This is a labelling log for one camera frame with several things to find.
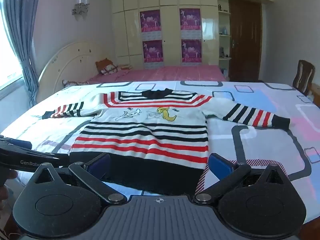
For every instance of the pink bed sheet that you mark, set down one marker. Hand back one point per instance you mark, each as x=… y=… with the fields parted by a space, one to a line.
x=175 y=73

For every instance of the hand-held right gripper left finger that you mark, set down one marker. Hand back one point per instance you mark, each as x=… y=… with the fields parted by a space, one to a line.
x=98 y=165

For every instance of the blue-grey curtain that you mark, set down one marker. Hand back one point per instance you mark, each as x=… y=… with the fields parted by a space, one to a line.
x=22 y=30

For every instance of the striped knit sweater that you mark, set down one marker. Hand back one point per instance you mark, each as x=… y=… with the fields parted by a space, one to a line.
x=150 y=135

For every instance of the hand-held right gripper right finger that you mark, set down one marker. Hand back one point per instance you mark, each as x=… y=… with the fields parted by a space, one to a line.
x=220 y=165

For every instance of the brown wooden chair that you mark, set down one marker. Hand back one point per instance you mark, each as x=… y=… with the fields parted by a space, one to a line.
x=303 y=75

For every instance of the blue bottle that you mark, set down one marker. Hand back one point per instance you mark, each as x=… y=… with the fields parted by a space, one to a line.
x=225 y=31

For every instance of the cream wardrobe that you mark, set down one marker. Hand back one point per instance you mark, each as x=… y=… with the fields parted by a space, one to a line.
x=170 y=30

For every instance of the glass wall lamp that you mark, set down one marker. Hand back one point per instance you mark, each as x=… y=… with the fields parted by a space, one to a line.
x=81 y=5

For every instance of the cream open corner shelf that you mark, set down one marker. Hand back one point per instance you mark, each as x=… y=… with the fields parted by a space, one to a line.
x=224 y=45

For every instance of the cream bed headboard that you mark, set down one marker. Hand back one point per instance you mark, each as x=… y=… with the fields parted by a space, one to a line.
x=65 y=65

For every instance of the brown wooden door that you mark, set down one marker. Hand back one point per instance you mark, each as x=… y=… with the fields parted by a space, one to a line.
x=245 y=42

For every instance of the purple wall poster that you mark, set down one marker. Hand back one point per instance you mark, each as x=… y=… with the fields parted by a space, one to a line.
x=190 y=18
x=150 y=21
x=191 y=50
x=152 y=51

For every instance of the orange cushion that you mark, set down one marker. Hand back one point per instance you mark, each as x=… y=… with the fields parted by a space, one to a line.
x=102 y=63

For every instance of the wooden bed frame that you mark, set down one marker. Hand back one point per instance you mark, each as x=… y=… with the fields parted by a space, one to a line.
x=315 y=92

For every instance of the white patterned pillow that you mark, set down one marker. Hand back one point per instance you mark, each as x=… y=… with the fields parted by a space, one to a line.
x=111 y=69
x=73 y=83

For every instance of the white printed bedsheet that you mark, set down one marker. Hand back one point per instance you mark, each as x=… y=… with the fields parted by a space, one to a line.
x=262 y=155

